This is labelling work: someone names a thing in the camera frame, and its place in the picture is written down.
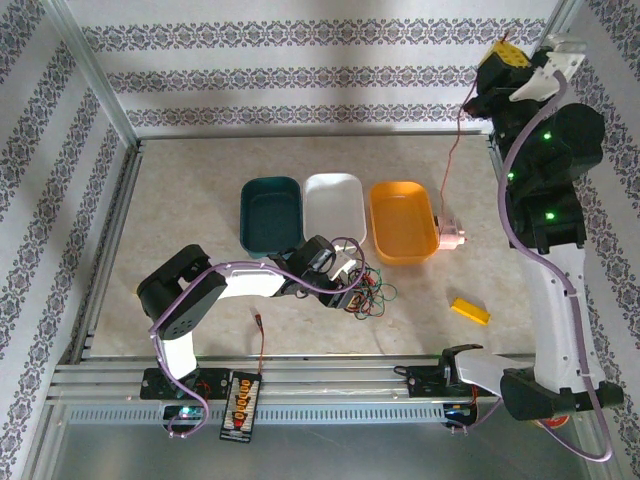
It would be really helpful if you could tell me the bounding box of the black cable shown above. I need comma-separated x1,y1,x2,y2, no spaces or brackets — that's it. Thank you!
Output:
347,269,396,319
344,249,381,321

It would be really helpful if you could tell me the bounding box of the red cable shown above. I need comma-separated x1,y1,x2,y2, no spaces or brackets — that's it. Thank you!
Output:
347,292,389,321
438,29,512,221

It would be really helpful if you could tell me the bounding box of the white plastic tray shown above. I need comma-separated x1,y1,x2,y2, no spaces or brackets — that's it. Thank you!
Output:
302,172,370,250

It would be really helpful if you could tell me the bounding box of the teal plastic tray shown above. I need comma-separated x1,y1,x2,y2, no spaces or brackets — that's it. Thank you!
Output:
239,175,304,261

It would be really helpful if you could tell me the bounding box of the orange plastic tray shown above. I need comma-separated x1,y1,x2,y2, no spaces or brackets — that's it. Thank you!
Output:
368,180,436,265

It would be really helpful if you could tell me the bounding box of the yellow flat block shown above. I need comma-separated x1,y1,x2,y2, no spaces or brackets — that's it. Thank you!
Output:
450,297,492,327

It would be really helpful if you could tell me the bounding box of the pink plastic device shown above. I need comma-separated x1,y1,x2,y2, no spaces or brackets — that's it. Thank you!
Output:
435,213,470,251

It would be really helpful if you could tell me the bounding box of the black power distribution board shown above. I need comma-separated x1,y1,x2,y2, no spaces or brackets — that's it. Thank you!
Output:
218,370,264,444

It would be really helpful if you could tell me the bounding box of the aluminium frame post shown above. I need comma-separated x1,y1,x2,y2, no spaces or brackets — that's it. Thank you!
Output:
42,0,141,146
542,0,586,39

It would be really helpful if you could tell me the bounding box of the wide aluminium mounting rail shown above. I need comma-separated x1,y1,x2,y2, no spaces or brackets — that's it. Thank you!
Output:
47,352,539,404

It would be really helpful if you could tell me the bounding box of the orange wire with red plug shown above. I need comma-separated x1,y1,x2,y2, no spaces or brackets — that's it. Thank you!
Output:
249,307,269,376

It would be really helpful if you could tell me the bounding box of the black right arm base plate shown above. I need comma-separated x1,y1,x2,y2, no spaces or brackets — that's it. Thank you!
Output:
394,364,496,399

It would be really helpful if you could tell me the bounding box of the grey slotted cable duct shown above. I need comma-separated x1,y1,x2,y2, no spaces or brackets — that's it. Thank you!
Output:
67,403,449,426

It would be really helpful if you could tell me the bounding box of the thin aluminium rail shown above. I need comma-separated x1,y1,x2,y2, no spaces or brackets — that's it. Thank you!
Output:
134,130,494,142

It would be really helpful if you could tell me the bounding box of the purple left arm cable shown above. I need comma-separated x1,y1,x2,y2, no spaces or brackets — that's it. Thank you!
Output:
148,237,369,441

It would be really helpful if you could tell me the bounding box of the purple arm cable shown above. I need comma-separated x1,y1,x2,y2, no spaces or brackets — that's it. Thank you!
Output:
148,237,369,441
439,69,615,464

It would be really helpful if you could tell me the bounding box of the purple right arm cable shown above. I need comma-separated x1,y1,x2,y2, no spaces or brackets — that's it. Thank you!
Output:
439,69,615,464

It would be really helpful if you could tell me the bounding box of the aluminium side rail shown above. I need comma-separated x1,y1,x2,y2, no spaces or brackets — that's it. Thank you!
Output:
69,139,146,364

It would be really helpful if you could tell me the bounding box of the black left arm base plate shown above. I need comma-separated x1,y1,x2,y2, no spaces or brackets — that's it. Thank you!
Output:
139,367,236,401

